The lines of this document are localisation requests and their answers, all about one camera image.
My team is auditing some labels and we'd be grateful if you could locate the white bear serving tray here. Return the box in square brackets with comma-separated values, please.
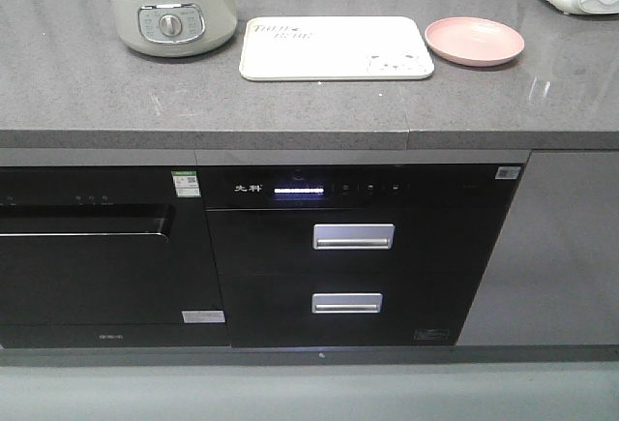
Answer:
[239, 15, 434, 81]

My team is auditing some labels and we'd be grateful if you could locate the pink round plate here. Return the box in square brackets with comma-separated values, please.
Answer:
[425, 16, 525, 67]

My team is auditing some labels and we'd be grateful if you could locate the black two-drawer disinfection cabinet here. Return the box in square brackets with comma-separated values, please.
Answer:
[199, 164, 522, 347]

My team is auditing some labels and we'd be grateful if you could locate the green electric cooking pot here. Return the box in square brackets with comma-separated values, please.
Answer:
[110, 0, 238, 57]

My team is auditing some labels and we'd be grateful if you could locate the black built-in dishwasher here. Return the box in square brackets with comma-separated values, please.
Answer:
[1, 166, 229, 349]

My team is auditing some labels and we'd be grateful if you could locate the grey cabinet door panel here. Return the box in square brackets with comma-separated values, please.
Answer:
[458, 151, 618, 346]

